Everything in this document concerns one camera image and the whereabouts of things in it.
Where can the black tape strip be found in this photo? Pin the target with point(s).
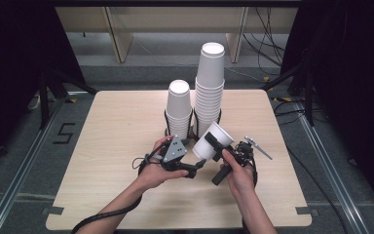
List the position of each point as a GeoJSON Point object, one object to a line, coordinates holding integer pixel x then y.
{"type": "Point", "coordinates": [306, 211]}
{"type": "Point", "coordinates": [53, 210]}

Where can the black double cup holder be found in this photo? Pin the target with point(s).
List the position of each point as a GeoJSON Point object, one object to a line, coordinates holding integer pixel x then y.
{"type": "Point", "coordinates": [167, 130]}

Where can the black metal stand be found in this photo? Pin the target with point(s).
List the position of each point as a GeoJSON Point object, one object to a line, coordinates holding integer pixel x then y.
{"type": "Point", "coordinates": [44, 97]}
{"type": "Point", "coordinates": [309, 97]}

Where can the tall stack of paper cups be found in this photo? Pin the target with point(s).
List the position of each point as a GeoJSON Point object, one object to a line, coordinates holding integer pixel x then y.
{"type": "Point", "coordinates": [209, 71]}

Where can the light wooden bench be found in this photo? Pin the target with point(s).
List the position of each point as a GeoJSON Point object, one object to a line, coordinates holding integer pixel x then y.
{"type": "Point", "coordinates": [175, 19]}

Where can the white paper cup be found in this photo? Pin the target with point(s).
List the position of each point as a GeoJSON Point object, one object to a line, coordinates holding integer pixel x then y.
{"type": "Point", "coordinates": [201, 148]}

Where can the aluminium floor rail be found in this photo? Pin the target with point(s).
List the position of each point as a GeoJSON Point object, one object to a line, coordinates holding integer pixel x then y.
{"type": "Point", "coordinates": [331, 175]}
{"type": "Point", "coordinates": [16, 182]}

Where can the person's left hand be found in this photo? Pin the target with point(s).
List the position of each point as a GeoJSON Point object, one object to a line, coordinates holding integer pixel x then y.
{"type": "Point", "coordinates": [154, 174]}

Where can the short stack of paper cups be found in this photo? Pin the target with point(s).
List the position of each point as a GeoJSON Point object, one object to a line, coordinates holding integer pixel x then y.
{"type": "Point", "coordinates": [178, 100]}

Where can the person's right hand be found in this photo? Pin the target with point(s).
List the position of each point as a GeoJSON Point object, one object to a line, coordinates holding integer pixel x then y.
{"type": "Point", "coordinates": [242, 178]}

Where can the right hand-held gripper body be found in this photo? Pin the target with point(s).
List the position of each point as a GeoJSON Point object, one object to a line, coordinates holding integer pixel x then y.
{"type": "Point", "coordinates": [245, 154]}

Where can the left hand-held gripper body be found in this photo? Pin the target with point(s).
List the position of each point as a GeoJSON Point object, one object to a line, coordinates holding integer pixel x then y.
{"type": "Point", "coordinates": [174, 151]}

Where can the black curtain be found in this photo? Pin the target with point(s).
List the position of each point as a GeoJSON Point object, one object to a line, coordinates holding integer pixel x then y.
{"type": "Point", "coordinates": [9, 65]}
{"type": "Point", "coordinates": [354, 81]}

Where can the yellow black floor tape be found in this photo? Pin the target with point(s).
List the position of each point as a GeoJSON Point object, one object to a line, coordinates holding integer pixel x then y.
{"type": "Point", "coordinates": [284, 98]}

